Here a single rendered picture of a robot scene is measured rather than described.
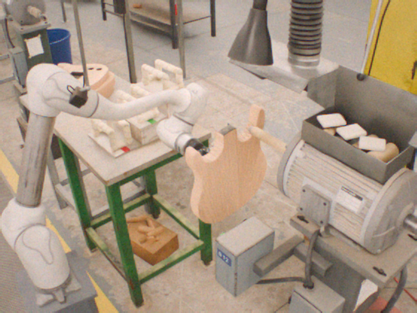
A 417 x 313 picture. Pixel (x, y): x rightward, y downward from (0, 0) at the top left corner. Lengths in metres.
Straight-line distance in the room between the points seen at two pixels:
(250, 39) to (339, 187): 0.47
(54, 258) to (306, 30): 1.16
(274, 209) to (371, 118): 1.92
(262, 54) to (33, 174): 0.96
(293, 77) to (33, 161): 0.98
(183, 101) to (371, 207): 0.93
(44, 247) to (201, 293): 1.20
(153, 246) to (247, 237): 1.43
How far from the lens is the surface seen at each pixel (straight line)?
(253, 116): 1.60
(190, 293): 2.61
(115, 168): 1.97
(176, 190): 3.28
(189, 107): 1.80
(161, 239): 2.73
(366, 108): 1.29
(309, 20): 1.30
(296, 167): 1.30
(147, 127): 2.06
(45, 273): 1.70
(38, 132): 1.67
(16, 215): 1.79
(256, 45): 1.24
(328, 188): 1.24
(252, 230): 1.35
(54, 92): 1.46
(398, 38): 2.12
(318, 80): 1.31
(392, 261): 1.33
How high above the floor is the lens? 2.06
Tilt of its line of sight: 35 degrees down
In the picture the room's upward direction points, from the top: 2 degrees counter-clockwise
